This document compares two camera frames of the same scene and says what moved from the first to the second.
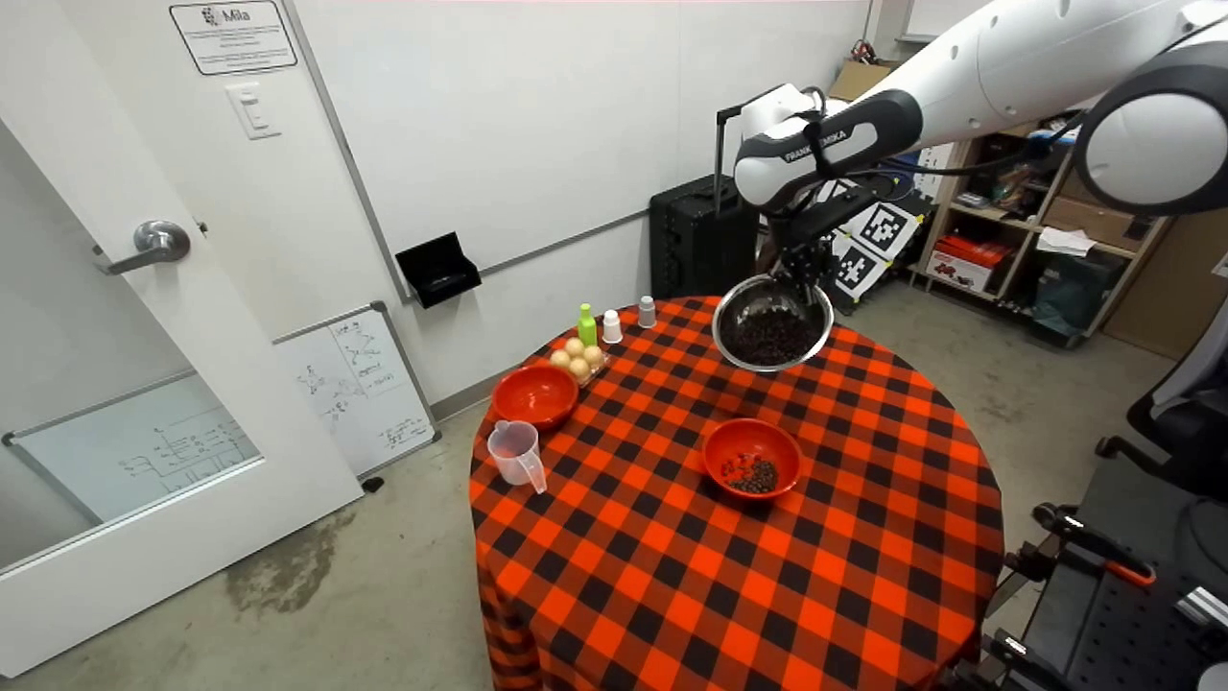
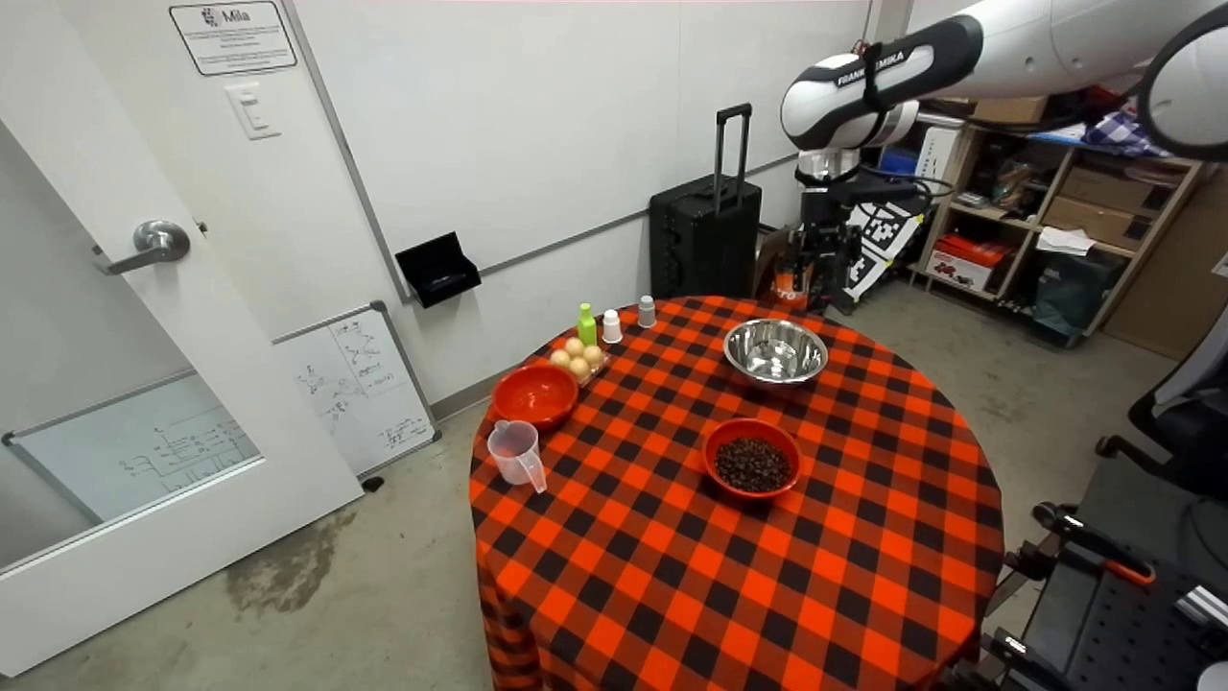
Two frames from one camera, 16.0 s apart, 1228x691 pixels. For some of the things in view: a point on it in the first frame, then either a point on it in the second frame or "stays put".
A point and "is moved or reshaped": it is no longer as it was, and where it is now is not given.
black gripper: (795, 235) → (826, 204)
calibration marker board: (871, 247) stays put
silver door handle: (156, 244) stays put
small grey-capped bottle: (647, 313) stays put
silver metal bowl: (770, 325) is moved or reshaped
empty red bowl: (535, 393) stays put
